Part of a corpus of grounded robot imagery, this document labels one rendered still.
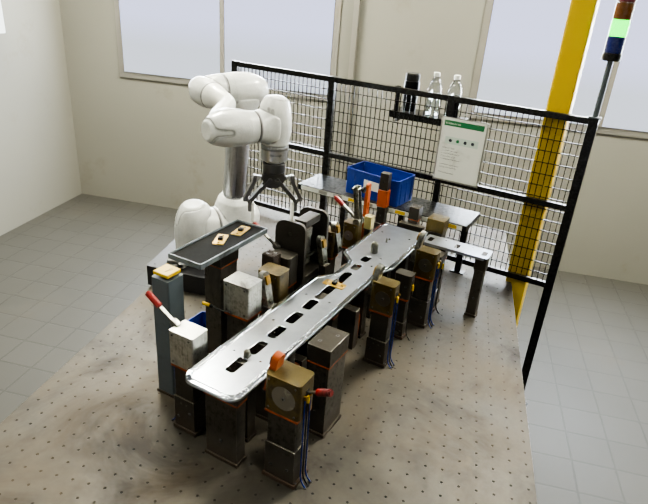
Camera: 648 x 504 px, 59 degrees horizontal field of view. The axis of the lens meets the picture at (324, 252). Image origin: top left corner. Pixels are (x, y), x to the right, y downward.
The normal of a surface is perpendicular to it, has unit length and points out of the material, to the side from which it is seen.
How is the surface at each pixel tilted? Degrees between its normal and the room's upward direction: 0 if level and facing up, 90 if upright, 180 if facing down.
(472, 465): 0
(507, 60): 90
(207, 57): 90
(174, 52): 90
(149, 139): 90
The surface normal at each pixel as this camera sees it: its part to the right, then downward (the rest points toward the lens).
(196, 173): -0.23, 0.40
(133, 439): 0.07, -0.90
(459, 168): -0.49, 0.35
